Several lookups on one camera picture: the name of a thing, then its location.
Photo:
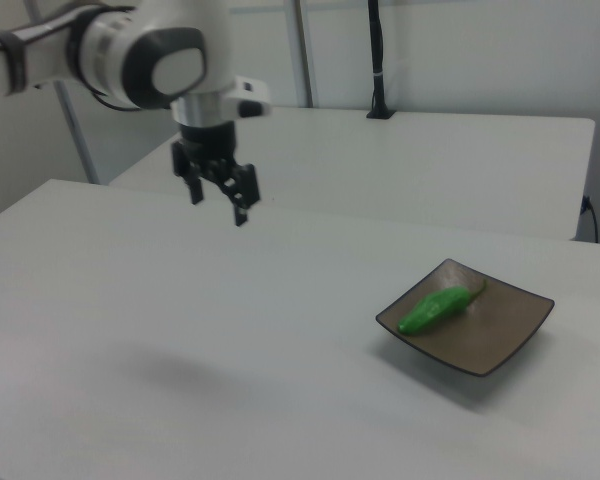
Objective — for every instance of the black camera pole white band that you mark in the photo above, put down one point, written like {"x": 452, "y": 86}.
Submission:
{"x": 378, "y": 55}

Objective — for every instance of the grey metal partition post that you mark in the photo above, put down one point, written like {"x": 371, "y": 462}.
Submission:
{"x": 302, "y": 50}
{"x": 77, "y": 135}

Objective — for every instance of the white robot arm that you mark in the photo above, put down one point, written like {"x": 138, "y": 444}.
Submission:
{"x": 130, "y": 55}

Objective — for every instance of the white side table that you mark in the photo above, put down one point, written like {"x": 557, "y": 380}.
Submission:
{"x": 405, "y": 165}

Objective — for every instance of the black gripper silver flange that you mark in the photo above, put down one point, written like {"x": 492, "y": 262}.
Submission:
{"x": 207, "y": 132}

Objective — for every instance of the green chili pepper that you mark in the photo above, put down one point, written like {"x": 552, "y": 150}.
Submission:
{"x": 430, "y": 310}

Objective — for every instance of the brown square ceramic plate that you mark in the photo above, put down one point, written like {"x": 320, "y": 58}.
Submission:
{"x": 490, "y": 340}

